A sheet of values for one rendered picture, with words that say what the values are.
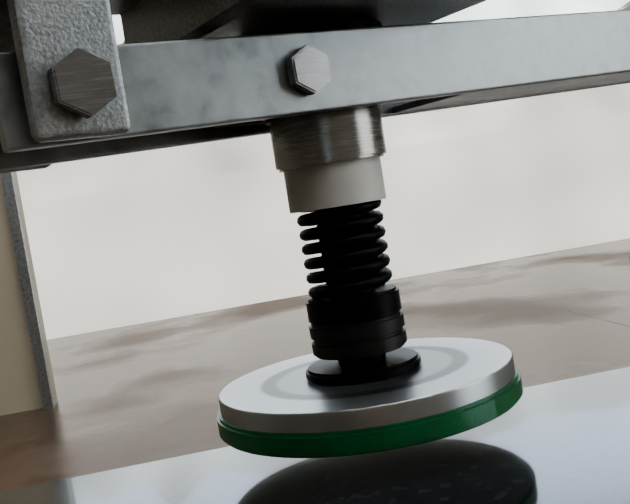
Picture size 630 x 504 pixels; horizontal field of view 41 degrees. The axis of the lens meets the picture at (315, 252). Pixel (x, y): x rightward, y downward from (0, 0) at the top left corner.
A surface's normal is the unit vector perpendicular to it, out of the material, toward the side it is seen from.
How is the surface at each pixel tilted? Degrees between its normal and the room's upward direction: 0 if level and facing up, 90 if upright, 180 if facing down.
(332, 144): 90
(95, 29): 90
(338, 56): 90
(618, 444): 0
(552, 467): 0
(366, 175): 90
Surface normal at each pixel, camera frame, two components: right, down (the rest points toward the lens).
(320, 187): -0.31, 0.11
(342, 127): 0.26, 0.02
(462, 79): 0.53, -0.03
